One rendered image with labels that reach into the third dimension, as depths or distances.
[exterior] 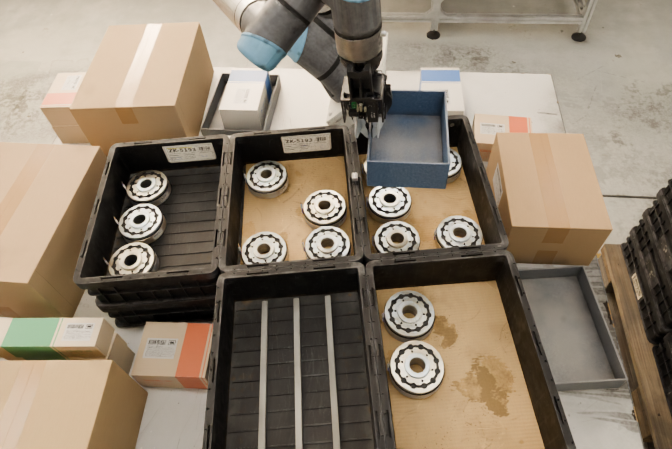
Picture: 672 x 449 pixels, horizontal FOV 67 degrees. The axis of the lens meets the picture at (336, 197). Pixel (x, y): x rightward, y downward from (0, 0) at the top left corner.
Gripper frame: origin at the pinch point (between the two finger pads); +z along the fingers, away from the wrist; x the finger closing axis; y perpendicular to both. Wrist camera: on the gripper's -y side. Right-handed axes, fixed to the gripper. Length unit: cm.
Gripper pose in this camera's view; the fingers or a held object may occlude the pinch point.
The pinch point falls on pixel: (370, 129)
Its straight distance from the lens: 100.7
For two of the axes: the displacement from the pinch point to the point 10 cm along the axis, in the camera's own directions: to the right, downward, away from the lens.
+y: -1.2, 7.9, -6.1
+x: 9.9, 0.2, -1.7
